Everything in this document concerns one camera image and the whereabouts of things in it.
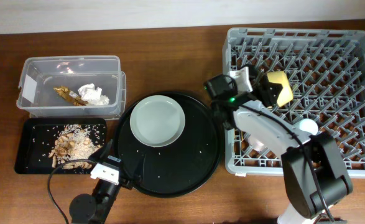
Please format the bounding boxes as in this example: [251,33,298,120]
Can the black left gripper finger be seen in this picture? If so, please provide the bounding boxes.
[96,139,113,163]
[132,169,143,186]

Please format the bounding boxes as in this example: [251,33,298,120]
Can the round black tray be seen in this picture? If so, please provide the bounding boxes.
[113,91,224,198]

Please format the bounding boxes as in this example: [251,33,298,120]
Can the grey plate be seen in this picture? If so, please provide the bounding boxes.
[129,95,185,147]

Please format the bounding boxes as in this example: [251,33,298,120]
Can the white napkin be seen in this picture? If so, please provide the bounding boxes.
[78,83,109,106]

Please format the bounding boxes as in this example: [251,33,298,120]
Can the pink cup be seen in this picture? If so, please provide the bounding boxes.
[247,136,266,152]

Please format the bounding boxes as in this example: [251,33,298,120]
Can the yellow bowl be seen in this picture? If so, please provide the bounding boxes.
[267,71,293,107]

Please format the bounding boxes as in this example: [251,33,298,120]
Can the brown snack wrapper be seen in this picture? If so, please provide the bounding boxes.
[53,86,88,106]

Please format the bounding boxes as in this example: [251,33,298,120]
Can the blue cup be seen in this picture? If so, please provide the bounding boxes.
[293,118,318,135]

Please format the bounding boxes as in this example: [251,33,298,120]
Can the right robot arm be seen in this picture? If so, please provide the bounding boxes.
[204,65,353,223]

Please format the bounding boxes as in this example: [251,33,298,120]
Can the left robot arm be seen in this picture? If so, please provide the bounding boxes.
[69,141,146,224]

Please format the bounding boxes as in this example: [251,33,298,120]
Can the grey dishwasher rack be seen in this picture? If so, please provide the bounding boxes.
[223,28,365,179]

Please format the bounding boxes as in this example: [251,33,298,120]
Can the food scraps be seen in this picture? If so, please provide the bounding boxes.
[49,124,103,170]

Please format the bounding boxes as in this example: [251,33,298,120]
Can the black rectangular tray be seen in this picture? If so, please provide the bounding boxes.
[14,118,108,174]

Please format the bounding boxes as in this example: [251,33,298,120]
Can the clear plastic bin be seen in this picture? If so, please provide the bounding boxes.
[16,55,127,119]

